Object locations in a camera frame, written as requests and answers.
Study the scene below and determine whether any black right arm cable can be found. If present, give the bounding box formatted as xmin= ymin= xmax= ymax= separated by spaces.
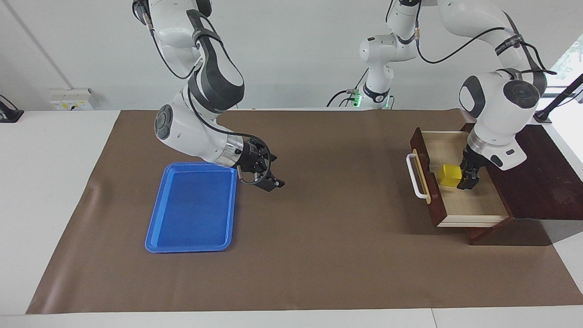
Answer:
xmin=145 ymin=9 xmax=274 ymax=185

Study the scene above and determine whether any black base cable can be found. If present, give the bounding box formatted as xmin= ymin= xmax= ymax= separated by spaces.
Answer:
xmin=326 ymin=68 xmax=369 ymax=108

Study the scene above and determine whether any white drawer handle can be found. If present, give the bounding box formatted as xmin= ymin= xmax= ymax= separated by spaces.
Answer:
xmin=406 ymin=153 xmax=431 ymax=200

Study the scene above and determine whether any yellow cube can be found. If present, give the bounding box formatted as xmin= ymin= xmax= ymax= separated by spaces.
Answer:
xmin=438 ymin=164 xmax=463 ymax=188

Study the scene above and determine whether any blue plastic tray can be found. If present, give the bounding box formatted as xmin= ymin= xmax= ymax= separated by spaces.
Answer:
xmin=145 ymin=161 xmax=238 ymax=253

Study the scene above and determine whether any black camera stand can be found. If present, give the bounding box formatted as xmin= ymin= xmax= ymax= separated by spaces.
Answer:
xmin=0 ymin=94 xmax=24 ymax=123
xmin=531 ymin=73 xmax=583 ymax=124

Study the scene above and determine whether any wooden drawer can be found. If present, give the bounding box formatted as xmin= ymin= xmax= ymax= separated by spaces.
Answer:
xmin=406 ymin=128 xmax=514 ymax=228

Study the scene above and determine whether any white wall socket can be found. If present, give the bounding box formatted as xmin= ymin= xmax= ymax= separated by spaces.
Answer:
xmin=49 ymin=88 xmax=94 ymax=111

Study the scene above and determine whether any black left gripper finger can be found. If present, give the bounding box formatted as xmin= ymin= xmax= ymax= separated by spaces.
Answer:
xmin=457 ymin=171 xmax=480 ymax=190

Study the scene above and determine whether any brown table mat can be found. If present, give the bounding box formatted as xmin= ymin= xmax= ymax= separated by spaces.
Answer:
xmin=26 ymin=109 xmax=583 ymax=315

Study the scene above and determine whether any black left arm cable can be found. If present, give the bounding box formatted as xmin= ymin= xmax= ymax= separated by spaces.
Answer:
xmin=386 ymin=0 xmax=557 ymax=76

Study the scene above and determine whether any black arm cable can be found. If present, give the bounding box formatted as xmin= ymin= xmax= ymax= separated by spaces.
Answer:
xmin=145 ymin=9 xmax=274 ymax=185
xmin=386 ymin=0 xmax=557 ymax=76

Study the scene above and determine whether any dark wooden cabinet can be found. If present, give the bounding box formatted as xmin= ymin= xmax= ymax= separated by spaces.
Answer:
xmin=460 ymin=122 xmax=583 ymax=246

